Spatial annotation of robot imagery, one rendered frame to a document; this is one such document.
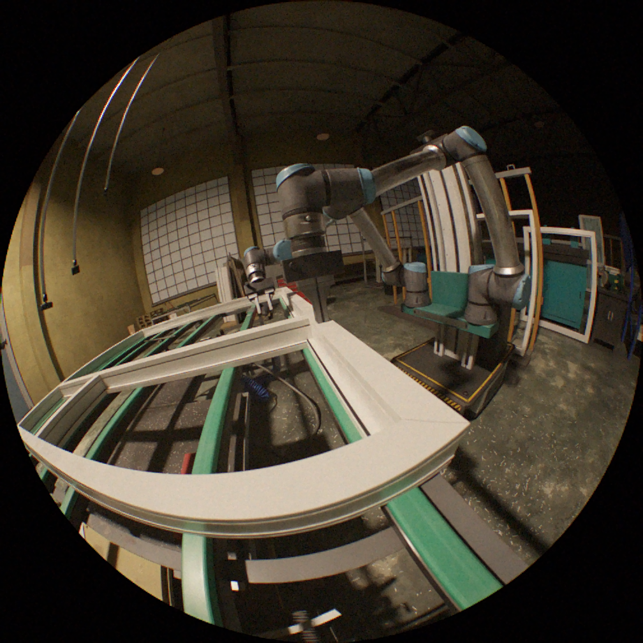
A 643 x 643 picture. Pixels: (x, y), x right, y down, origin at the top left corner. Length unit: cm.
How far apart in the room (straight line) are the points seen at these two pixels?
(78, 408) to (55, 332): 633
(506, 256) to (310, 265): 72
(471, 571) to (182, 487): 24
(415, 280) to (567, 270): 295
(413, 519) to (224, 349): 50
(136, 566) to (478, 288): 148
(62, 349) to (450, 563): 717
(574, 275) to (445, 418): 356
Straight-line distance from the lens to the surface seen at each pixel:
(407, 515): 21
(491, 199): 81
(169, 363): 60
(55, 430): 76
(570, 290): 369
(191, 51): 794
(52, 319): 714
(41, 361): 635
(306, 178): 42
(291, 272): 39
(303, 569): 25
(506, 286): 87
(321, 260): 40
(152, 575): 64
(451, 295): 124
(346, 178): 43
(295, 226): 39
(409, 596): 111
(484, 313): 99
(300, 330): 49
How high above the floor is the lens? 107
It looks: 17 degrees down
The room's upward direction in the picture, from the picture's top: 11 degrees counter-clockwise
